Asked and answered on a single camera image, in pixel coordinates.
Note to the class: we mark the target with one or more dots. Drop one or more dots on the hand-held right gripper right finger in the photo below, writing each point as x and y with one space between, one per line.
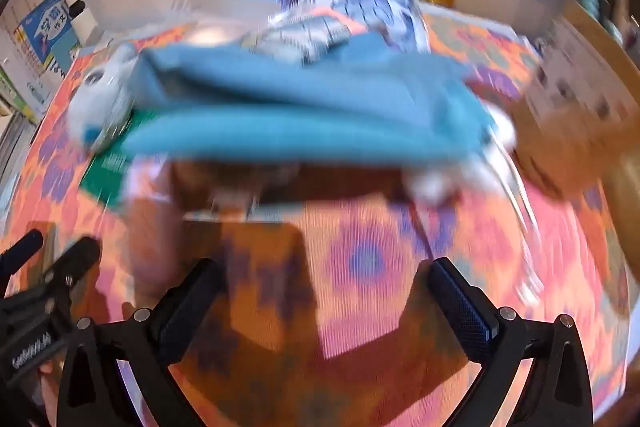
462 312

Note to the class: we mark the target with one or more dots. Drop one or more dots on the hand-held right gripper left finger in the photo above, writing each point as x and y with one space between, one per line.
184 323

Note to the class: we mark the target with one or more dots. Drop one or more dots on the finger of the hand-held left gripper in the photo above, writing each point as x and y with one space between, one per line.
75 263
20 252

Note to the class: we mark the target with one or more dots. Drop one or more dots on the cardboard box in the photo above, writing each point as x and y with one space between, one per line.
575 122

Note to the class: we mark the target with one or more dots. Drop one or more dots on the blue cloth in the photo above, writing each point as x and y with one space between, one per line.
300 107

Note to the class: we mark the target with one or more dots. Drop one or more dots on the green book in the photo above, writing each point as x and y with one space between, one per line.
30 99
112 167

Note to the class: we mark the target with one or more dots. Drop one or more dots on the floral orange tablecloth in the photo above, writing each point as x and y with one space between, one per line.
370 257

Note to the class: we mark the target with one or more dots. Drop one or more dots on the blue patterned plastic packet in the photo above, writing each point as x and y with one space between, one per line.
370 17

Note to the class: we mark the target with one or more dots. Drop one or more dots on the blue wall poster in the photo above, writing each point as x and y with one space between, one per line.
47 37

